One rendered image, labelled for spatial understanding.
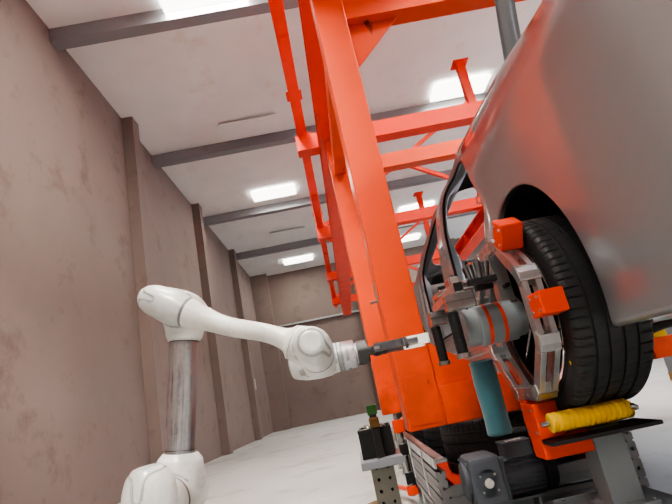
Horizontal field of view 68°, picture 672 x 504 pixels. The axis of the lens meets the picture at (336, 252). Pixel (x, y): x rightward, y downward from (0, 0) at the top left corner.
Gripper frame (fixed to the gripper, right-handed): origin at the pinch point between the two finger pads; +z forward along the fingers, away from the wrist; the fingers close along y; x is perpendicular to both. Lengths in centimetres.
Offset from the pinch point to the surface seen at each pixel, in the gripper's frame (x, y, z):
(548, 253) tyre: 16.6, 12.6, 42.0
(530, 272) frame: 12.4, 10.2, 36.0
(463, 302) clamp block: 8.6, 2.7, 15.8
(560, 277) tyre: 8.4, 15.3, 41.9
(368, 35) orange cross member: 169, -67, 22
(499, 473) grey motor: -49, -39, 23
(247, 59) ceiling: 568, -562, -89
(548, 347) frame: -10.0, 9.2, 34.7
